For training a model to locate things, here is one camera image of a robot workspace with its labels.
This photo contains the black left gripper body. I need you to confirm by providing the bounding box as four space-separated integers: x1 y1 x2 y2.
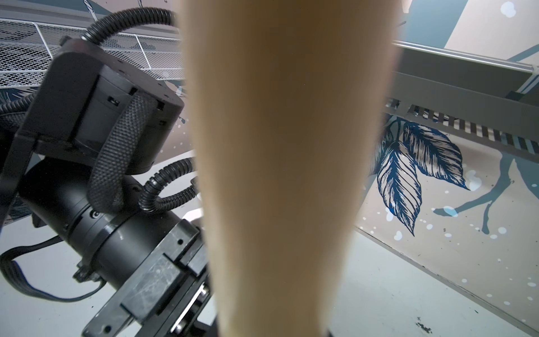
82 218 218 336

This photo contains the wooden handled claw hammer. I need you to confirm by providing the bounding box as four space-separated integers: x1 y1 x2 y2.
174 1 401 336

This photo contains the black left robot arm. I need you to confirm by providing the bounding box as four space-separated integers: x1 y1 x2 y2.
1 7 218 336

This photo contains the white wire mesh shelf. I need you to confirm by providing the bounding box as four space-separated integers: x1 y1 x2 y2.
1 18 186 89

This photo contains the black hanging wall basket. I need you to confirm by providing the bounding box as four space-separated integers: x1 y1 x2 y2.
385 42 538 162

